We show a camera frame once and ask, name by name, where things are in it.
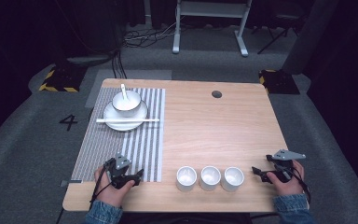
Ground white chopsticks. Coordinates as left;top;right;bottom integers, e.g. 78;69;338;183
95;118;160;124

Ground white plate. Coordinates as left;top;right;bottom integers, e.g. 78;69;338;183
103;99;149;133

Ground black tripod stand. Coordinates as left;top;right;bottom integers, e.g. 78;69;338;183
251;11;309;56

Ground white desk frame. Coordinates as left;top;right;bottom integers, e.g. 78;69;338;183
172;0;254;58

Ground white cup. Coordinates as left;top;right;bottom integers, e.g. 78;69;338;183
220;166;245;193
200;165;222;192
175;165;199;192

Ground white spoon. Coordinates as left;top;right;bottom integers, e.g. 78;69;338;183
119;83;131;103

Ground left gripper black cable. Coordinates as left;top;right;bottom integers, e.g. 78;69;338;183
88;161;115;213

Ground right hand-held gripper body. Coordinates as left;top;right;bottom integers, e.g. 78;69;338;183
265;148;307;184

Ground person's left hand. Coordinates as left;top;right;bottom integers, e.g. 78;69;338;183
93;165;136;208

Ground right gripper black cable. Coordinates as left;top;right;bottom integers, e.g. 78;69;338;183
278;162;312;203

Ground person's right hand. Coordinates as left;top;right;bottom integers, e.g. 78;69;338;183
266;160;306;197

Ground yellow black striped base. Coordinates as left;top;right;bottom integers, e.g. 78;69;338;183
38;64;89;93
258;68;301;95

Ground grey pillar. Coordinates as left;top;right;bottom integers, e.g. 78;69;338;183
281;0;340;76

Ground white bowl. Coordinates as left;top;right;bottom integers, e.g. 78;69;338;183
111;90;143;119

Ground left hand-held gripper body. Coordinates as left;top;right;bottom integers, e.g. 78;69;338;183
104;152;139;190

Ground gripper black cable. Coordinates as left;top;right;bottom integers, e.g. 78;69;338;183
88;161;115;213
278;162;312;203

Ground grey striped placemat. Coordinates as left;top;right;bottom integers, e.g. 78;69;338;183
70;87;167;184

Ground black cables down floor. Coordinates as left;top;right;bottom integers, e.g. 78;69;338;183
109;49;129;79

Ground bundle of floor cables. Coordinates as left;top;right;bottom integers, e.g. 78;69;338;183
122;21;181;49

